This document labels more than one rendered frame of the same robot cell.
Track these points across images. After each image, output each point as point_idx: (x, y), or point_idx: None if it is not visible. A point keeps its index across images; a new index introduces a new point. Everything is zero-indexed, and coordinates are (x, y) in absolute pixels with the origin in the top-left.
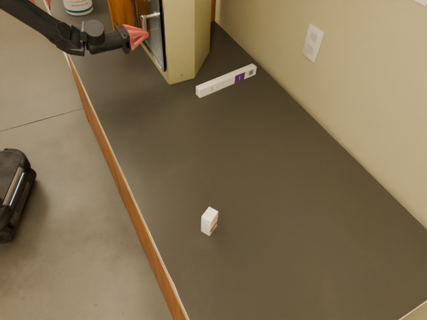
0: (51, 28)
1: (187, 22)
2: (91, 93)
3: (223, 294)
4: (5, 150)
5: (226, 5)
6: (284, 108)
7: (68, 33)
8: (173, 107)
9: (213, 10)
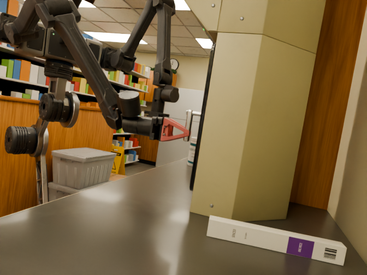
0: (99, 87)
1: (234, 126)
2: (112, 184)
3: None
4: None
5: (345, 189)
6: None
7: (114, 102)
8: (158, 223)
9: (325, 193)
